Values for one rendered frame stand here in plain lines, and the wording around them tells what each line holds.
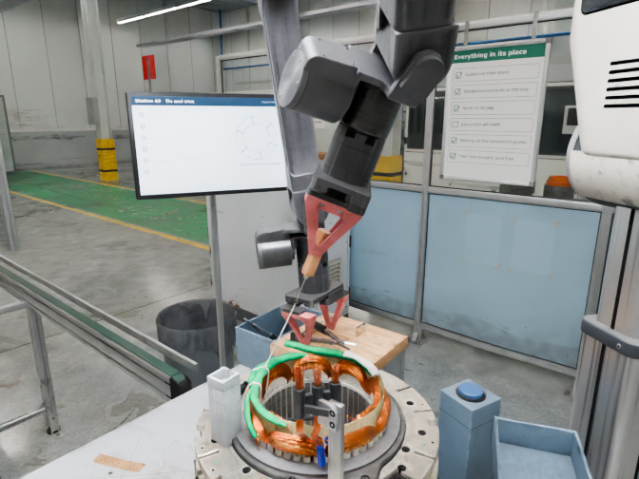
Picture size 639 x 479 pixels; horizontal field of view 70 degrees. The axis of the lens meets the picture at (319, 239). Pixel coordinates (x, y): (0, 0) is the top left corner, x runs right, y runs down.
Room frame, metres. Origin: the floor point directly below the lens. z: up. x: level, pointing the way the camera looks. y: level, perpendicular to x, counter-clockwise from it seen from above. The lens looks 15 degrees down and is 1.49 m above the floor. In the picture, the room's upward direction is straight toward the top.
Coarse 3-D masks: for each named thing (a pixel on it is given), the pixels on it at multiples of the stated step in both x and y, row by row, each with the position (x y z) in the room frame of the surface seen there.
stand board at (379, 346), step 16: (320, 320) 0.91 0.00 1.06; (352, 320) 0.91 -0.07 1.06; (288, 336) 0.83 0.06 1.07; (320, 336) 0.83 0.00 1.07; (352, 336) 0.83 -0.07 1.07; (368, 336) 0.83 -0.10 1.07; (384, 336) 0.83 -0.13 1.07; (400, 336) 0.83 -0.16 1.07; (288, 352) 0.78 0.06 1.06; (352, 352) 0.77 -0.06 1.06; (368, 352) 0.77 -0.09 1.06; (384, 352) 0.77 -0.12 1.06; (400, 352) 0.81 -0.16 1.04
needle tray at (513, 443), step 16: (496, 416) 0.58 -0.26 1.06; (496, 432) 0.55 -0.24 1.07; (512, 432) 0.57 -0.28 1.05; (528, 432) 0.57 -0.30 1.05; (544, 432) 0.56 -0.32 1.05; (560, 432) 0.55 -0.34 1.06; (576, 432) 0.55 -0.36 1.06; (496, 448) 0.52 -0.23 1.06; (512, 448) 0.56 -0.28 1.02; (528, 448) 0.56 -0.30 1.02; (544, 448) 0.56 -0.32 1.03; (560, 448) 0.55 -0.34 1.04; (576, 448) 0.53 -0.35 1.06; (496, 464) 0.49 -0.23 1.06; (512, 464) 0.53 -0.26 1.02; (528, 464) 0.53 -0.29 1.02; (544, 464) 0.53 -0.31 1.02; (560, 464) 0.53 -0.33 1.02; (576, 464) 0.52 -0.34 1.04
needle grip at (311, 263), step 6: (318, 234) 0.53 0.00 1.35; (324, 234) 0.52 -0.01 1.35; (318, 240) 0.52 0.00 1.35; (306, 258) 0.54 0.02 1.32; (312, 258) 0.53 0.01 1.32; (318, 258) 0.53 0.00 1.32; (306, 264) 0.53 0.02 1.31; (312, 264) 0.53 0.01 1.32; (318, 264) 0.53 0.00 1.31; (306, 270) 0.53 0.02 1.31; (312, 270) 0.53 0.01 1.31; (306, 276) 0.53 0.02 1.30; (312, 276) 0.53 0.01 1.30
